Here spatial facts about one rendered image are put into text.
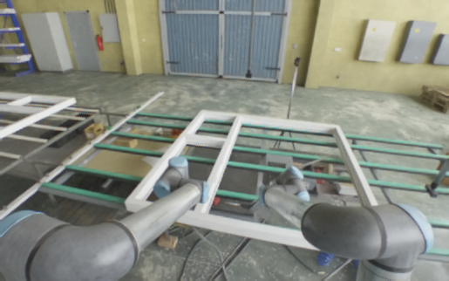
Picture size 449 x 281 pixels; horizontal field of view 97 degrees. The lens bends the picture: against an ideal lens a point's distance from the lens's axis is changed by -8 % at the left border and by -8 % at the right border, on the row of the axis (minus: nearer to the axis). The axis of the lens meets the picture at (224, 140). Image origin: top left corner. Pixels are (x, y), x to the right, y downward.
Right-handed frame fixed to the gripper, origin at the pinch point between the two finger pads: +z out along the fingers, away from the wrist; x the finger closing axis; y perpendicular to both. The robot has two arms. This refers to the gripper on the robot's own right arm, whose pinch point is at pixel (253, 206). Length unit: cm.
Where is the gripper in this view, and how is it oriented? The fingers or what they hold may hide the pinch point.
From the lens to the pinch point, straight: 133.2
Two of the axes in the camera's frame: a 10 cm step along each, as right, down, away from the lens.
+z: -6.3, 6.7, 3.9
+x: -2.2, 3.3, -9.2
